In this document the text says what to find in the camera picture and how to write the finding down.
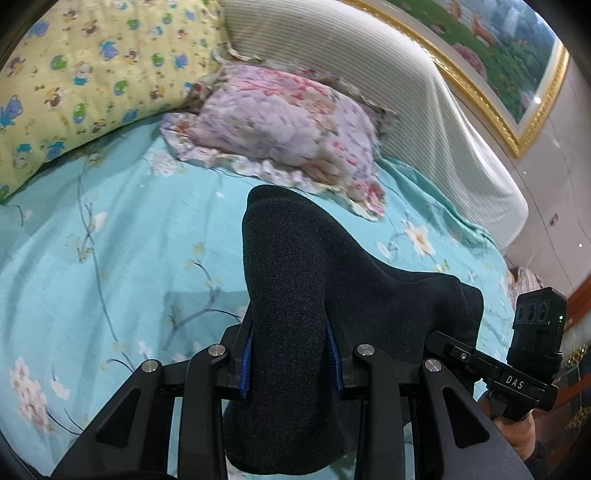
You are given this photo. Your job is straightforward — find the black pants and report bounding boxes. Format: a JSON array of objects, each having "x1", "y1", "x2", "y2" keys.
[{"x1": 224, "y1": 185, "x2": 484, "y2": 475}]

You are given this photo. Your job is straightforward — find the person's right hand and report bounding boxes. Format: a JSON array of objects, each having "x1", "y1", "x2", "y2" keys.
[{"x1": 478, "y1": 394, "x2": 536, "y2": 461}]

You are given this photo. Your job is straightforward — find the wooden glass cabinet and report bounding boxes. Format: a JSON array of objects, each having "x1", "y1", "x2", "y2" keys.
[{"x1": 535, "y1": 277, "x2": 590, "y2": 468}]

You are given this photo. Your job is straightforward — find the plaid checkered cloth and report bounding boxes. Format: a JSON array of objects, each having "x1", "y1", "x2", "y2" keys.
[{"x1": 507, "y1": 267, "x2": 544, "y2": 303}]

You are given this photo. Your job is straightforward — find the turquoise floral bed sheet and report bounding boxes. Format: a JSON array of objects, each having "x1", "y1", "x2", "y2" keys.
[{"x1": 1, "y1": 116, "x2": 514, "y2": 475}]

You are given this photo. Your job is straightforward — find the purple floral pillow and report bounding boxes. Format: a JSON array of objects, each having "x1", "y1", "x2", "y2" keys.
[{"x1": 159, "y1": 43, "x2": 398, "y2": 221}]

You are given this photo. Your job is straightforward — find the yellow cartoon print pillow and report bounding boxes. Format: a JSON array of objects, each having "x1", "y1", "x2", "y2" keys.
[{"x1": 1, "y1": 1, "x2": 228, "y2": 199}]

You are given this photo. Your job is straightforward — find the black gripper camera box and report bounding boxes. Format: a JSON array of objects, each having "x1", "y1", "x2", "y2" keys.
[{"x1": 507, "y1": 287, "x2": 567, "y2": 384}]

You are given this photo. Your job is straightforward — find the gold framed wall painting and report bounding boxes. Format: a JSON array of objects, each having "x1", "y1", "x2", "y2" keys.
[{"x1": 352, "y1": 0, "x2": 570, "y2": 158}]

